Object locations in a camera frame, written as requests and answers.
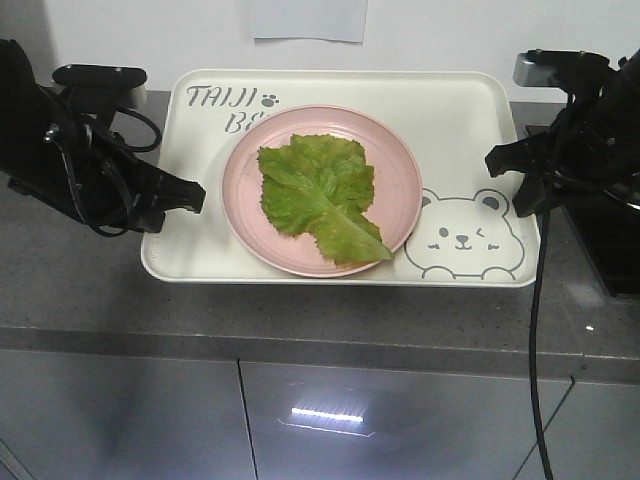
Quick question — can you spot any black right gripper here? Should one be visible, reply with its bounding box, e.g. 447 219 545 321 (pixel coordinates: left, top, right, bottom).
485 64 639 217

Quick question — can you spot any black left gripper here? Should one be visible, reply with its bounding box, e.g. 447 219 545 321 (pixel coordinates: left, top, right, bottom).
6 89 206 236

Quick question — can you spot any white bear print tray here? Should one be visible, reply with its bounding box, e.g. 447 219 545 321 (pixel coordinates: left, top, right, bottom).
141 70 540 288

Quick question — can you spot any pink round plate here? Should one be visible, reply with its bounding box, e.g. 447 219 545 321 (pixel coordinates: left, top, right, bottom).
220 105 422 279

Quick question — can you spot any green lettuce leaf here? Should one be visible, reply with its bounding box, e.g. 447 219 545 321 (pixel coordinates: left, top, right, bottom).
257 134 392 265

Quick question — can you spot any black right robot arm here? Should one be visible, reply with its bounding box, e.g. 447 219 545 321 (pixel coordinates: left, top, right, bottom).
485 49 639 217

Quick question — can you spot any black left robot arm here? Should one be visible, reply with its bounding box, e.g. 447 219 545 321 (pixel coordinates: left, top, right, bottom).
1 40 206 237

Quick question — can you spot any black gas stove top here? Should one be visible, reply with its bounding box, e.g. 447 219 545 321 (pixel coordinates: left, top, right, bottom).
564 194 639 298

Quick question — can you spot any grey lower cabinet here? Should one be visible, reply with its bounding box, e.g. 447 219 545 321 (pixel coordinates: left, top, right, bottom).
0 349 640 480

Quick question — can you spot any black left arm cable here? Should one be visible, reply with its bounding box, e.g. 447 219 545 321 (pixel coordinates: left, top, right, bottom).
49 106 163 238

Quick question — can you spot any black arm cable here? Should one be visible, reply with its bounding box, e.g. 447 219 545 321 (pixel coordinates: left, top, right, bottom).
527 89 576 480
49 106 163 238

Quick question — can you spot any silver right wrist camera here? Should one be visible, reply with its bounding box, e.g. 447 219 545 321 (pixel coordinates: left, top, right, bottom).
513 49 613 89

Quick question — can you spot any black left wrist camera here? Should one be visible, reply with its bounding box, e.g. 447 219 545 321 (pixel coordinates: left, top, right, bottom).
52 64 147 113

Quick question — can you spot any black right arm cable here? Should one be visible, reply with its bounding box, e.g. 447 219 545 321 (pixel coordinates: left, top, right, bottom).
527 89 576 480

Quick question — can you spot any white paper on wall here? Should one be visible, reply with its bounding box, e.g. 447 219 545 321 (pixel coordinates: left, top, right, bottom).
248 0 368 43

